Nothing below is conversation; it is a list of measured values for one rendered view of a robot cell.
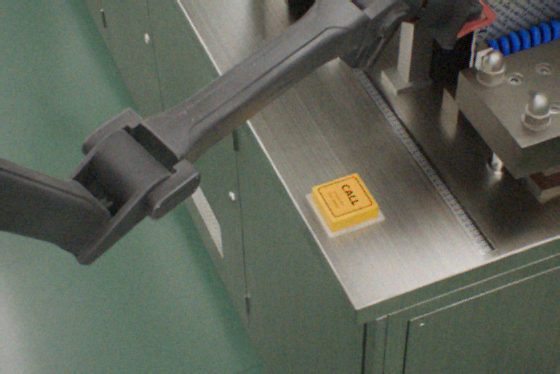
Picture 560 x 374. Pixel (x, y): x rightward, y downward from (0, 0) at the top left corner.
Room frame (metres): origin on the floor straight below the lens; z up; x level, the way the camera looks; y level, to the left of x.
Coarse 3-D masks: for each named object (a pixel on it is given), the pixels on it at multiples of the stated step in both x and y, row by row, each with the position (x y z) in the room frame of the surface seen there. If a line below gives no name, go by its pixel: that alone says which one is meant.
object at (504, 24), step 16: (496, 0) 1.16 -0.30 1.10; (512, 0) 1.17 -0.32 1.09; (528, 0) 1.18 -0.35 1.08; (544, 0) 1.19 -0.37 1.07; (480, 16) 1.15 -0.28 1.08; (512, 16) 1.17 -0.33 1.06; (528, 16) 1.18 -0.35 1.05; (544, 16) 1.19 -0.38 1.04; (496, 32) 1.16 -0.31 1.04; (512, 32) 1.17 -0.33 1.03
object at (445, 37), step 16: (432, 0) 1.10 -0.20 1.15; (448, 0) 1.11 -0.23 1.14; (464, 0) 1.11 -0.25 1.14; (416, 16) 1.09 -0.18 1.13; (432, 16) 1.09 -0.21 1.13; (448, 16) 1.10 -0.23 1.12; (464, 16) 1.09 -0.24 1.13; (432, 32) 1.11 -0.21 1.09; (448, 32) 1.09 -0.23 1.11; (448, 48) 1.08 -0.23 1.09
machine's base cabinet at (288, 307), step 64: (128, 0) 1.91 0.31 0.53; (128, 64) 2.03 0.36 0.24; (192, 64) 1.50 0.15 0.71; (256, 192) 1.21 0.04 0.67; (256, 256) 1.23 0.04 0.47; (256, 320) 1.25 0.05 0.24; (320, 320) 0.97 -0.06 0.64; (384, 320) 0.82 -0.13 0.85; (448, 320) 0.86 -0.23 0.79; (512, 320) 0.90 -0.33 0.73
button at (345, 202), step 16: (352, 176) 1.01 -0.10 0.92; (320, 192) 0.98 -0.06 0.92; (336, 192) 0.98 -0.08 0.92; (352, 192) 0.98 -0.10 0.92; (368, 192) 0.98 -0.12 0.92; (320, 208) 0.96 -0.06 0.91; (336, 208) 0.95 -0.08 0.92; (352, 208) 0.95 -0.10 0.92; (368, 208) 0.95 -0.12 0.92; (336, 224) 0.93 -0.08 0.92; (352, 224) 0.94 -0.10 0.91
